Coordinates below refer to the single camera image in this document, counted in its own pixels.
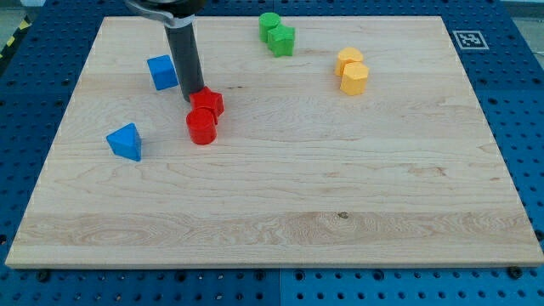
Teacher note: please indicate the robot arm end clamp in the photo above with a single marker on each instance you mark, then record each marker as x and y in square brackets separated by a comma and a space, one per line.
[171, 13]

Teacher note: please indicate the blue cube block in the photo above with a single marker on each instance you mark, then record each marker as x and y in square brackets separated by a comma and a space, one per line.
[162, 72]

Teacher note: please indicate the blue triangle block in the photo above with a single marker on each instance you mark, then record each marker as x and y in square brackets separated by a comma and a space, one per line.
[126, 142]

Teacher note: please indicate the red cylinder block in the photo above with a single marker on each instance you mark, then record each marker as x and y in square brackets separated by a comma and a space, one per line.
[202, 126]

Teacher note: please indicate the red star block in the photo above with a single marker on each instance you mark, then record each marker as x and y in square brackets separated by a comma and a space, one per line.
[210, 100]

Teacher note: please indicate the wooden board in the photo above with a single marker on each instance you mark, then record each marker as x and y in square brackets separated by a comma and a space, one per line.
[405, 175]

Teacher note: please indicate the yellow hexagon block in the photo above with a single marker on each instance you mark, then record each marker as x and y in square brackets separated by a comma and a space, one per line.
[354, 78]

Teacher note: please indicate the green star block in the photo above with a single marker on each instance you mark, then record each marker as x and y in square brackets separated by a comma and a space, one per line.
[281, 40]

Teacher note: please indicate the yellow heart block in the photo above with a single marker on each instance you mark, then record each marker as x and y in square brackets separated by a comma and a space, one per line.
[346, 56]

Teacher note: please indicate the green cylinder block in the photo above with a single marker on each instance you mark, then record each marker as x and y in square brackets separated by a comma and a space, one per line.
[267, 21]

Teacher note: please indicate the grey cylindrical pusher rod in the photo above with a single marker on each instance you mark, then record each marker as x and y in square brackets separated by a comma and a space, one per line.
[182, 43]

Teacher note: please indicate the white fiducial marker tag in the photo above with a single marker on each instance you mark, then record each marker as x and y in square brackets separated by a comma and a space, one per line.
[470, 40]

